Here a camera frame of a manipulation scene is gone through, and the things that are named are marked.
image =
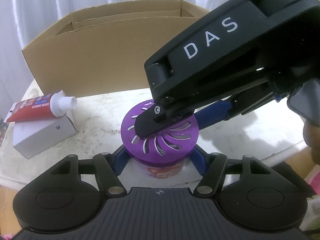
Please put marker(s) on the pink cloth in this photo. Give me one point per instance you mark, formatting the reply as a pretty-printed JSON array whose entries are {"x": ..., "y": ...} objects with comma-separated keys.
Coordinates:
[{"x": 313, "y": 179}]

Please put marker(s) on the purple round air freshener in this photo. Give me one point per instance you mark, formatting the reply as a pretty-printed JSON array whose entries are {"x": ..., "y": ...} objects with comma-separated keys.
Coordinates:
[{"x": 164, "y": 154}]

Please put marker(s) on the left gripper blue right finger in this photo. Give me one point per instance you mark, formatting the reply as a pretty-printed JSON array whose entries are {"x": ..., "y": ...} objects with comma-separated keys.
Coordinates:
[{"x": 199, "y": 158}]

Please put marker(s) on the red toothpaste tube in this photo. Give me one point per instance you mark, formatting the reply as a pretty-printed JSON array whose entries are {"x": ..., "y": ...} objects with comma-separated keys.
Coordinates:
[{"x": 42, "y": 108}]

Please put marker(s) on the brown cardboard box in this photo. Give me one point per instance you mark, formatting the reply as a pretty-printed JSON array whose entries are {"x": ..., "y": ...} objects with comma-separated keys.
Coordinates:
[{"x": 103, "y": 49}]

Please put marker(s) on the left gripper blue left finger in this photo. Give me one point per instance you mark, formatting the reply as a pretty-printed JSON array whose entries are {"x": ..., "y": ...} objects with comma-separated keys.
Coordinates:
[{"x": 121, "y": 158}]

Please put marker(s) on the person's right hand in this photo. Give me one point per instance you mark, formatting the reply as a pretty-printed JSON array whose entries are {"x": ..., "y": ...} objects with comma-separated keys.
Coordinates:
[{"x": 311, "y": 134}]

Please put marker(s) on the small white carton box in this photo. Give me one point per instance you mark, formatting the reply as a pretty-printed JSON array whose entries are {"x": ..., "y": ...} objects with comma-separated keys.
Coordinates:
[{"x": 33, "y": 137}]

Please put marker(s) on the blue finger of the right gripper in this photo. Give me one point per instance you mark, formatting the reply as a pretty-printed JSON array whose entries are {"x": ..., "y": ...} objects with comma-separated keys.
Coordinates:
[
  {"x": 213, "y": 114},
  {"x": 158, "y": 118}
]

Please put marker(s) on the white curtain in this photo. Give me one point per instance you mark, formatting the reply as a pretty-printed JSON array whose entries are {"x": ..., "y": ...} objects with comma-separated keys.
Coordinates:
[{"x": 75, "y": 0}]

